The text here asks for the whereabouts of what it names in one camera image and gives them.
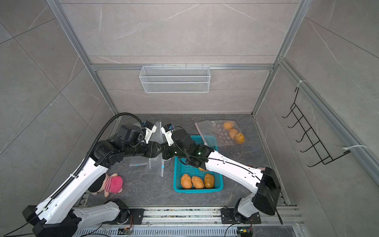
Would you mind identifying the clear pink-dotted zipper bag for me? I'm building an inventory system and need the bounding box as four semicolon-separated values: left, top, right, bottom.
194;120;243;147

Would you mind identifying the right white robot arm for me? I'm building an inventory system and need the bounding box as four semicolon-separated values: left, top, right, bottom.
161;124;281;223

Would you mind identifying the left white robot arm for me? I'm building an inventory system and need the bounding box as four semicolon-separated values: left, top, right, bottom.
22;122;159;237

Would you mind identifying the teal plastic basket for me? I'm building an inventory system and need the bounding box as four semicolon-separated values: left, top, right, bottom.
173;135;224;194

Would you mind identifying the pink plush pig toy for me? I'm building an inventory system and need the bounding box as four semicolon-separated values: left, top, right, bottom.
88;173;123;197

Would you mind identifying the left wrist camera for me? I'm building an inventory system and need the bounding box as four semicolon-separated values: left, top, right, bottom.
142;120;157;144

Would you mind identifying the black corrugated cable conduit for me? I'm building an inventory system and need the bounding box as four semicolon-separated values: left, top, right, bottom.
50;112;144;200

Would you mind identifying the white wire mesh shelf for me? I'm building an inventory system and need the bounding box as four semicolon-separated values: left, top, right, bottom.
139;66;211;93

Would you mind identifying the metal base rail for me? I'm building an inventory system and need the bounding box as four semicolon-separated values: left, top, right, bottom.
74;206;309;237

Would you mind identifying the black wire hook rack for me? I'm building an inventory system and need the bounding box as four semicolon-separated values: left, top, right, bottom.
282;87;351;167

